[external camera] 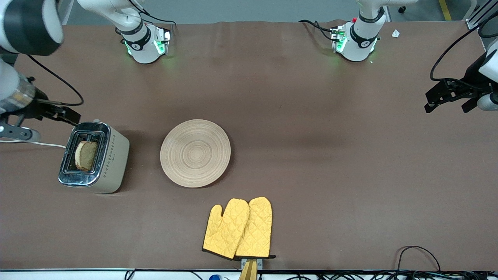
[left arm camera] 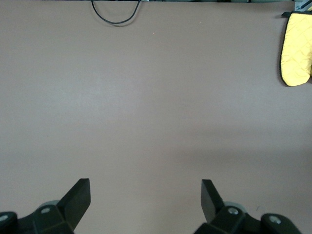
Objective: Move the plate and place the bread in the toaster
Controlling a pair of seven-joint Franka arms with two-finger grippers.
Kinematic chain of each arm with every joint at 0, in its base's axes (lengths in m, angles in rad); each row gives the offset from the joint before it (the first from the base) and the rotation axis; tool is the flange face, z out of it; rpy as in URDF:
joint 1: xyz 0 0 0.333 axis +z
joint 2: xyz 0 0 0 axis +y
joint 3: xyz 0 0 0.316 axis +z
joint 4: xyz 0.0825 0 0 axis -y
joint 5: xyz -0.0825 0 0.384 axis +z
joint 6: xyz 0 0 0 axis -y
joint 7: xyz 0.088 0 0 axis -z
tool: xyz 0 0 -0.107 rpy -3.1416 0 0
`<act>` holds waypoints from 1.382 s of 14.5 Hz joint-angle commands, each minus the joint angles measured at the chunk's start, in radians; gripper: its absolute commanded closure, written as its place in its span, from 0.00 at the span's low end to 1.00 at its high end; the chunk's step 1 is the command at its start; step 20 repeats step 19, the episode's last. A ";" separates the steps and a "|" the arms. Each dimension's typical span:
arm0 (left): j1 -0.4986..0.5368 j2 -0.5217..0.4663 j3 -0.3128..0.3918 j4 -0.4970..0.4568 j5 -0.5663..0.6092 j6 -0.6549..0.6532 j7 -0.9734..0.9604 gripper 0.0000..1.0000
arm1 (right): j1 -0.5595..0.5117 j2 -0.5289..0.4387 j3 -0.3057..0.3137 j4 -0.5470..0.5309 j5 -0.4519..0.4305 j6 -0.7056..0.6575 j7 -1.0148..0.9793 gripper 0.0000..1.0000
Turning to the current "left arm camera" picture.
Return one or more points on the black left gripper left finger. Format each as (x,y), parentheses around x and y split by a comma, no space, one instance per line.
(70,207)

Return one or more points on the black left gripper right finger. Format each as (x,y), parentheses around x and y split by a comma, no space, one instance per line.
(214,209)

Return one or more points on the yellow quilted oven mitt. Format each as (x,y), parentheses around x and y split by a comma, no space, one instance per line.
(296,48)

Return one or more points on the small metal bracket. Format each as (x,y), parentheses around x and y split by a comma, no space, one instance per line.
(303,5)

